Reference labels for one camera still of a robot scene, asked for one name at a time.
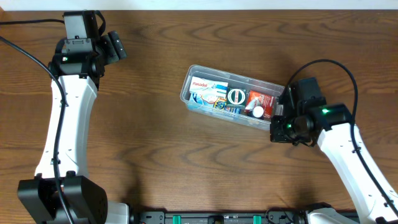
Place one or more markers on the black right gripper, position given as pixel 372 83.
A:
pixel 278 130

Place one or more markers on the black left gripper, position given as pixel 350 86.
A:
pixel 111 47

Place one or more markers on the dark bottle white cap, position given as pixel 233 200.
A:
pixel 258 112

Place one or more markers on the red white medicine box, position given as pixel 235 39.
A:
pixel 260 99

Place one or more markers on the dark green small box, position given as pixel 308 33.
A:
pixel 236 97

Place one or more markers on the clear plastic container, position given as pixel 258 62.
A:
pixel 234 81

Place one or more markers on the white Panadol box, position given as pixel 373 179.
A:
pixel 208 87

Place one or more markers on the blue toothpaste box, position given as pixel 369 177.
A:
pixel 209 102

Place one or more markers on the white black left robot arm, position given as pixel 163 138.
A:
pixel 61 191

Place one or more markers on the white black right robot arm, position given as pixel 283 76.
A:
pixel 332 129

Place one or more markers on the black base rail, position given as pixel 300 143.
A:
pixel 277 216

